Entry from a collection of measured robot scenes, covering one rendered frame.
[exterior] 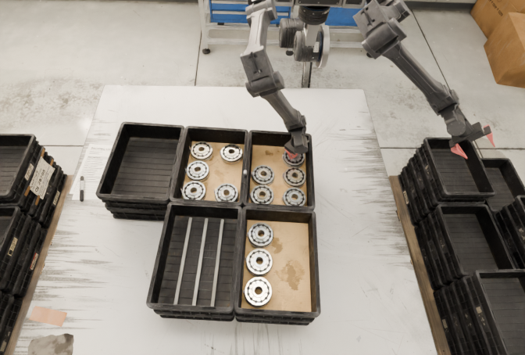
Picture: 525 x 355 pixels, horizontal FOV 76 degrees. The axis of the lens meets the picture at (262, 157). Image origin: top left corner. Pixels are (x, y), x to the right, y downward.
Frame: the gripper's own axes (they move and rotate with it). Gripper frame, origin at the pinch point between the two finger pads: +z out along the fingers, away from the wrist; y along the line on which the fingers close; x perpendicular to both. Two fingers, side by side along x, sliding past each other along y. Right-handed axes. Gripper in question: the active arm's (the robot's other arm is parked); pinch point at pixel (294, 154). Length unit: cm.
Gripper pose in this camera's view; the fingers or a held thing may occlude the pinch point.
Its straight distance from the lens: 159.4
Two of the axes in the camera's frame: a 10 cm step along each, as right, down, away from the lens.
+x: -7.3, -5.8, 3.6
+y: 6.8, -5.9, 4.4
